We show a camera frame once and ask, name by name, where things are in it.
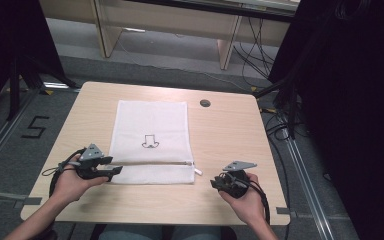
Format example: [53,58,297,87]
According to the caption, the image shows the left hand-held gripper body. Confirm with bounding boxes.
[68,143,114,181]

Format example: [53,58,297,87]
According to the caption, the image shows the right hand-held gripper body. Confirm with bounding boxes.
[219,160,258,200]

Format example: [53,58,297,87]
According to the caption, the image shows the white mesh laundry bag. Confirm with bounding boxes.
[107,99,204,186]

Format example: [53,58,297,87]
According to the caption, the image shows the person's right hand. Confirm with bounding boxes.
[217,172,268,228]

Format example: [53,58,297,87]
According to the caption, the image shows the person's left hand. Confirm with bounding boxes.
[51,159,110,205]

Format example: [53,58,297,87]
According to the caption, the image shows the person's blue jeans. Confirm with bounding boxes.
[97,224,223,240]

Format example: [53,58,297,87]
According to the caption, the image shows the black metal stand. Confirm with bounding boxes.
[5,55,82,122]
[253,66,302,141]

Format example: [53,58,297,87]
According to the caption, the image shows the black curtain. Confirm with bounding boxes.
[0,0,65,118]
[267,0,384,240]

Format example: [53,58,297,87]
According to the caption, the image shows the light wooden background desk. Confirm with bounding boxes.
[39,0,302,71]

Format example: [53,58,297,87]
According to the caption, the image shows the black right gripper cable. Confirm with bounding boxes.
[245,180,271,225]

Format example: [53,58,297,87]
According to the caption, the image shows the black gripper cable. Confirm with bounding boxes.
[245,180,271,225]
[41,147,88,198]

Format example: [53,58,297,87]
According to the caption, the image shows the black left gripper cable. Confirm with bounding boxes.
[41,147,88,198]

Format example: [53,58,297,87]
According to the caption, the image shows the metal floor rail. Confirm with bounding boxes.
[0,89,42,183]
[279,126,335,240]

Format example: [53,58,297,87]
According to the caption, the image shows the black floor cable bundle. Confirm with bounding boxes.
[232,15,278,88]

